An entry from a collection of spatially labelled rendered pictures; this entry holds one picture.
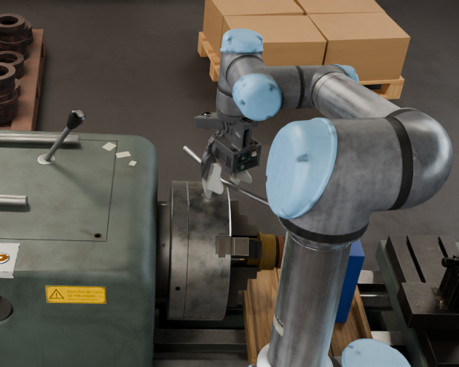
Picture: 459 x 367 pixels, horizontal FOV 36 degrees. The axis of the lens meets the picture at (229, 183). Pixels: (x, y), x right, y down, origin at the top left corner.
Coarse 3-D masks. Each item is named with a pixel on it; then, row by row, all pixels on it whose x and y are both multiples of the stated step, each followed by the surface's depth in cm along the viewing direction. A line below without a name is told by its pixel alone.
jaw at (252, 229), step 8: (232, 200) 168; (232, 208) 166; (232, 216) 165; (240, 216) 165; (232, 224) 163; (240, 224) 163; (232, 232) 162; (240, 232) 162; (248, 232) 162; (256, 232) 162
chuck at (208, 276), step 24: (192, 192) 151; (192, 216) 146; (216, 216) 147; (192, 240) 144; (192, 264) 144; (216, 264) 144; (192, 288) 145; (216, 288) 146; (192, 312) 150; (216, 312) 151
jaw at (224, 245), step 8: (216, 240) 146; (224, 240) 146; (232, 240) 147; (240, 240) 147; (248, 240) 152; (216, 248) 145; (224, 248) 145; (232, 248) 147; (240, 248) 147; (248, 248) 152; (256, 248) 155; (232, 256) 151; (240, 256) 151; (248, 256) 152; (256, 256) 155
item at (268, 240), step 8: (256, 240) 160; (264, 240) 158; (272, 240) 158; (280, 240) 159; (264, 248) 157; (272, 248) 158; (280, 248) 158; (264, 256) 157; (272, 256) 157; (280, 256) 158; (248, 264) 160; (256, 264) 160; (264, 264) 158; (272, 264) 158; (280, 264) 159
